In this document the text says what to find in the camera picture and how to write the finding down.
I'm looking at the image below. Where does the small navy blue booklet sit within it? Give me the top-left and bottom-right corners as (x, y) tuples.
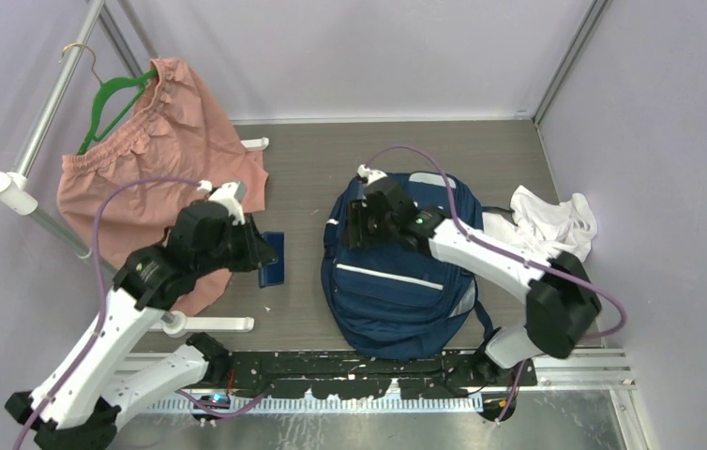
(258, 232), (286, 289)

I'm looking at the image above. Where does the white slotted cable duct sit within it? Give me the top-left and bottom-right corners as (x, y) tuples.
(144, 394), (484, 414)

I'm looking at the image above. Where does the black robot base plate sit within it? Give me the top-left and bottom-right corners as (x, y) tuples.
(199, 350), (537, 400)

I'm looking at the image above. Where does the white cloth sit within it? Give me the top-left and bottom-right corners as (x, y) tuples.
(482, 186), (598, 262)

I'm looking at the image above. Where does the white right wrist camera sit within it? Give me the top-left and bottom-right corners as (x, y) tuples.
(356, 164), (387, 187)

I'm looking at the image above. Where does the metal clothes rack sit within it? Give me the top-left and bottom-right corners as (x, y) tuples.
(0, 0), (270, 338)

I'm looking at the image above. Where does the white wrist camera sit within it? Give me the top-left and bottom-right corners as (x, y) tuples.
(197, 180), (248, 226)
(356, 164), (387, 187)

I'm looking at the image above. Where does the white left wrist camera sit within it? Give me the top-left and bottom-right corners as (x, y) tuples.
(197, 180), (248, 226)

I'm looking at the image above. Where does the navy blue student backpack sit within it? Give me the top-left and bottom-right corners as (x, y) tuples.
(321, 179), (494, 361)

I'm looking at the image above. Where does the pink cloth garment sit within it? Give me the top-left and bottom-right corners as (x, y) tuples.
(54, 55), (270, 316)

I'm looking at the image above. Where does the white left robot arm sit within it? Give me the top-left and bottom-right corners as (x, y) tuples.
(5, 201), (278, 449)

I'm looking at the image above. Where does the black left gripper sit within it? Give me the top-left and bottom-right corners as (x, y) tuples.
(197, 211), (276, 277)

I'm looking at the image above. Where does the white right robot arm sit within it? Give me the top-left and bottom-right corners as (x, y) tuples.
(322, 173), (602, 385)

